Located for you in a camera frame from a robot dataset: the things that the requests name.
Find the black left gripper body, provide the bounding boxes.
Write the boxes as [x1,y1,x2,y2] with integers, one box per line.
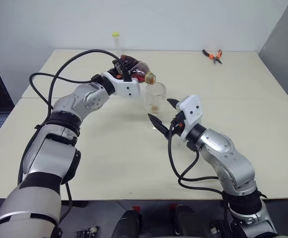
[108,63,124,78]

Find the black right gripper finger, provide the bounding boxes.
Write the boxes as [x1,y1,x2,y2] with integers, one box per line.
[166,98,183,111]
[147,113,170,139]

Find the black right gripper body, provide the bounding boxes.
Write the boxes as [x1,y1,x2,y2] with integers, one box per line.
[169,111,186,136]

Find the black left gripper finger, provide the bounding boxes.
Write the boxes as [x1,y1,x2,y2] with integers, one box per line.
[112,58,128,71]

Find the clear plastic cup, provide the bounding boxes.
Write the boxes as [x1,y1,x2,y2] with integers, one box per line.
[143,82,170,131]

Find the plastic bottle of brown drink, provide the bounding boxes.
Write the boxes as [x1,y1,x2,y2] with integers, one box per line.
[120,54,157,86]

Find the clear tube with yellow cap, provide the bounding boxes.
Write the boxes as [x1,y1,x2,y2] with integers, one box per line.
[111,31,121,51]

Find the orange and black pliers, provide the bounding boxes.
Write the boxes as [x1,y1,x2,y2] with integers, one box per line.
[202,49,223,65]

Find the black rounded block red tab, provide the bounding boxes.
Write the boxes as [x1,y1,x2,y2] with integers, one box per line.
[113,205,144,238]
[168,203,211,238]

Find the grey partition panel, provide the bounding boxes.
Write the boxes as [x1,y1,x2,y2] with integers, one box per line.
[256,0,288,100]

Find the small black box white knob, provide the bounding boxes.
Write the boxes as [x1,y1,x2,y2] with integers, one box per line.
[74,226,100,238]

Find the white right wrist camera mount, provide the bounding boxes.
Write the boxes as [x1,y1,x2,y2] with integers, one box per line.
[178,94,205,138]

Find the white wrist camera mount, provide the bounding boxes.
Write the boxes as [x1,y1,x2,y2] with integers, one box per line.
[101,71,142,98]
[178,94,205,138]

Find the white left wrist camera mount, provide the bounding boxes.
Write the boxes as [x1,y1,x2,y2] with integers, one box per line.
[101,71,142,98]

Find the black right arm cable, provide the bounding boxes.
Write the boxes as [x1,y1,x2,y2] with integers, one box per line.
[167,123,224,194]

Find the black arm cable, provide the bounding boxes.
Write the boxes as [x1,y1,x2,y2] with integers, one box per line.
[29,49,132,154]
[167,123,224,194]

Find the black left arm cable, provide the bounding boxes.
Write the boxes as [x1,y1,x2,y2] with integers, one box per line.
[29,49,132,154]

